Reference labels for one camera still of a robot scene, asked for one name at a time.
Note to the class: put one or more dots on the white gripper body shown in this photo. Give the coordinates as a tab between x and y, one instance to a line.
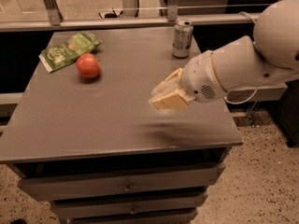
199	77

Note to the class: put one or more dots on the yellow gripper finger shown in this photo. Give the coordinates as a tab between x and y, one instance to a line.
172	80
171	98

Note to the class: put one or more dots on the red apple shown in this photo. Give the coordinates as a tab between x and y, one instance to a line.
88	66

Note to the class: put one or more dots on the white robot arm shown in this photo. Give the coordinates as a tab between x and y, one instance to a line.
270	56

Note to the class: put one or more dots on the silver soda can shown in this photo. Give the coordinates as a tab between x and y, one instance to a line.
182	38

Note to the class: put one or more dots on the grey drawer cabinet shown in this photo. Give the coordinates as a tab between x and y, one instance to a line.
65	125

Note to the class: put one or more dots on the middle grey drawer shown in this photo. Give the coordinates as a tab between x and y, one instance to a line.
130	206

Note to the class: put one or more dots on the grey drawer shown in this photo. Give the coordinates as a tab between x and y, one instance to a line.
177	216
123	182
130	206

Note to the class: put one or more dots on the bottom grey drawer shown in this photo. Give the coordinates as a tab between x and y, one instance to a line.
177	216

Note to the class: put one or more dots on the green snack bag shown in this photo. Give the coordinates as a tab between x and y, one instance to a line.
60	56

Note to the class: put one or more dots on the top grey drawer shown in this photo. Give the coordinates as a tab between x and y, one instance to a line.
123	182

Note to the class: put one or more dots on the metal railing frame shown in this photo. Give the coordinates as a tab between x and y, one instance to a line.
46	15

